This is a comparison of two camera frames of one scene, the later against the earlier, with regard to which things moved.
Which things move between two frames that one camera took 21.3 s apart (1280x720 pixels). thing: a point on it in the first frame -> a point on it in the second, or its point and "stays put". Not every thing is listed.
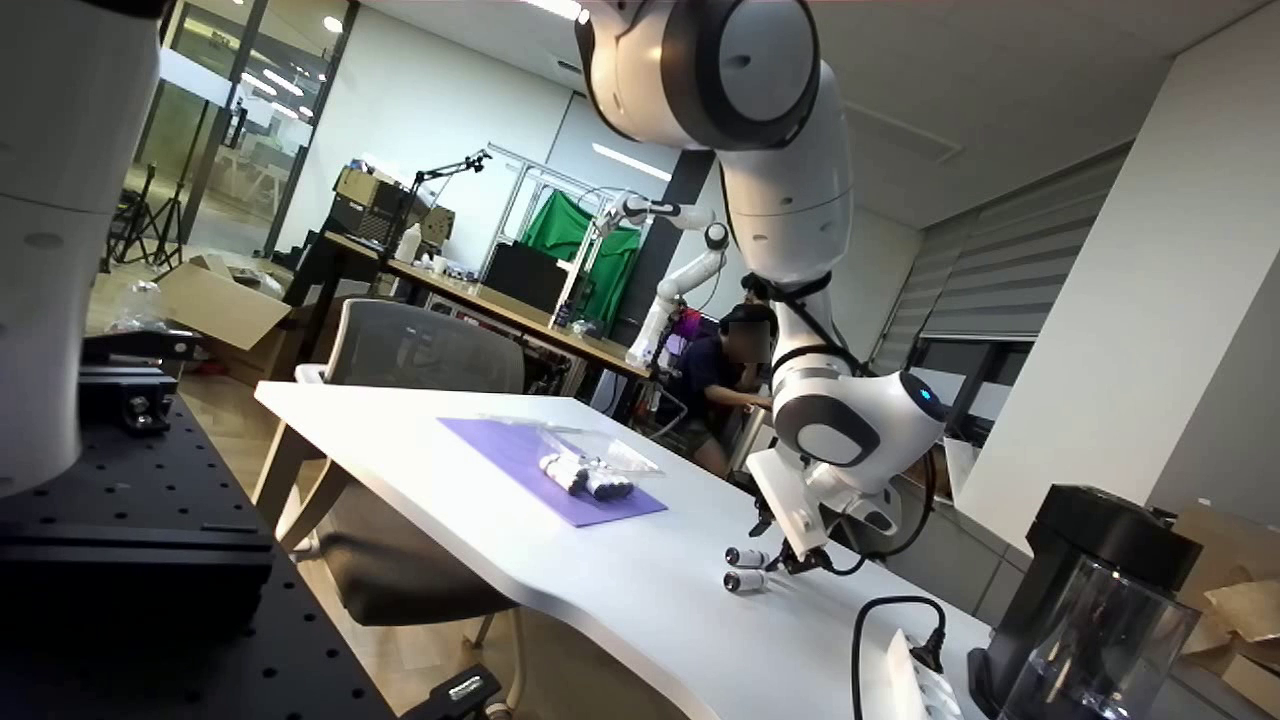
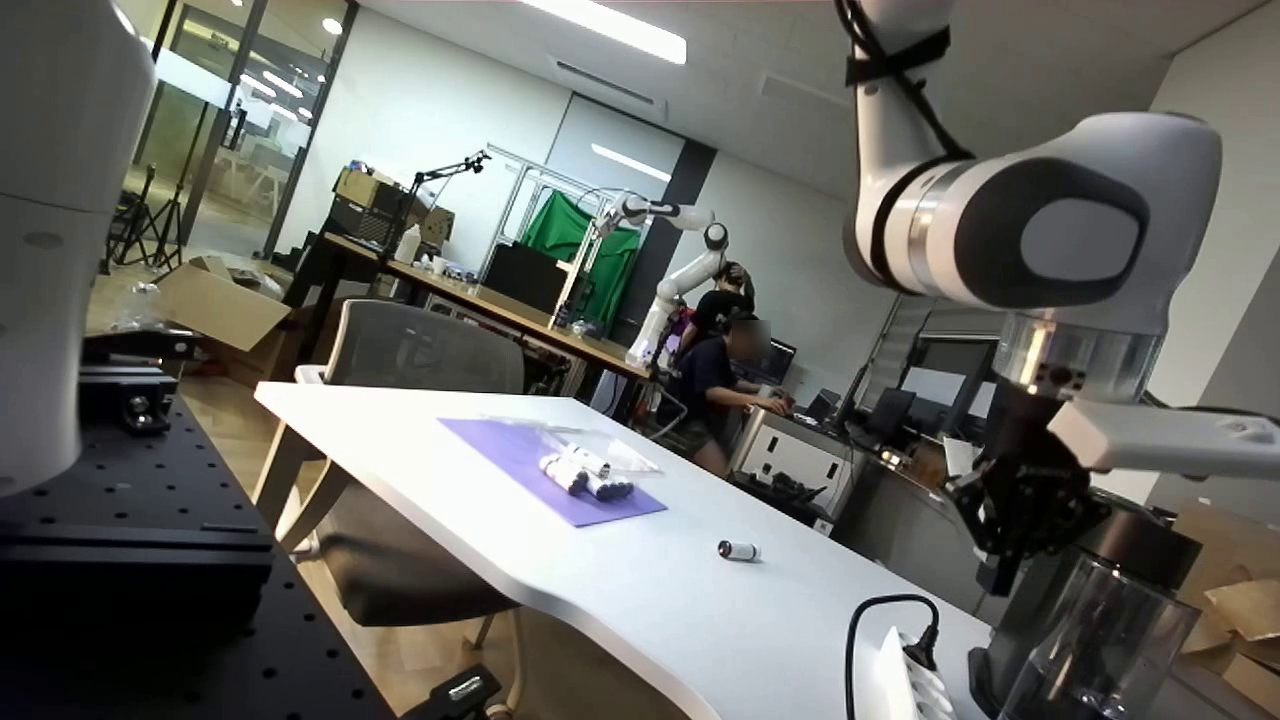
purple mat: [520, 447] stays put
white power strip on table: [895, 681] stays put
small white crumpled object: [600, 466] stays put
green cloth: [558, 225] stays put
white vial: [745, 580] -> [750, 555]
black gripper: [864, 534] -> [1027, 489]
